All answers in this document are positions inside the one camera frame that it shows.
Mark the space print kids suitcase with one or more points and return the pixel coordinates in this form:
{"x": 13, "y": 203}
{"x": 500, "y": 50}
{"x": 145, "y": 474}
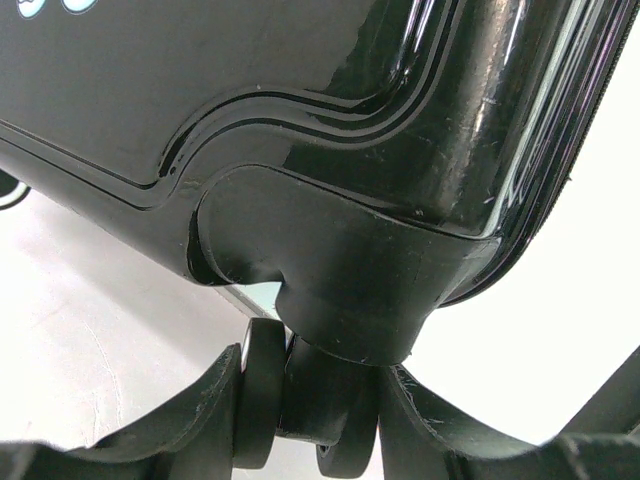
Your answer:
{"x": 376, "y": 159}

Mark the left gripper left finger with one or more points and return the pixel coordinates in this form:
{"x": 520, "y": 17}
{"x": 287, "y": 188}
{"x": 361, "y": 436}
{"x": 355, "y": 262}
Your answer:
{"x": 189, "y": 436}

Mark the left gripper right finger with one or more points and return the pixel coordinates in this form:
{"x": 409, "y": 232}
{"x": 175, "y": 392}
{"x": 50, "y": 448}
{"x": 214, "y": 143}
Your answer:
{"x": 425, "y": 437}

